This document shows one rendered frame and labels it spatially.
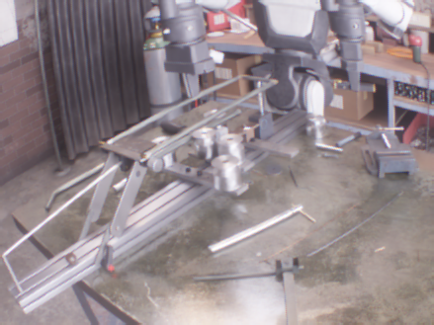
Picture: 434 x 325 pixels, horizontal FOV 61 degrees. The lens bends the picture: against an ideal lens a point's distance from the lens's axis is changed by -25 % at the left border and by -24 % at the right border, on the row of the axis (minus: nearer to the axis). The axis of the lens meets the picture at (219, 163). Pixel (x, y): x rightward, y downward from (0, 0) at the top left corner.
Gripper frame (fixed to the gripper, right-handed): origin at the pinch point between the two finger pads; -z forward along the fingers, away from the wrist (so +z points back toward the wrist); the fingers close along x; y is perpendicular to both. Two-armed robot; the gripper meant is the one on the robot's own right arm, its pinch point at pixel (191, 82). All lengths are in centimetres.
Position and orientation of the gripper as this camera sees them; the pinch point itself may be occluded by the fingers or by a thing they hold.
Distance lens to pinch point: 95.2
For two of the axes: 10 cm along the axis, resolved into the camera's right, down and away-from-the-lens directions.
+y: -6.6, 4.3, -6.2
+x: -7.4, -2.3, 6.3
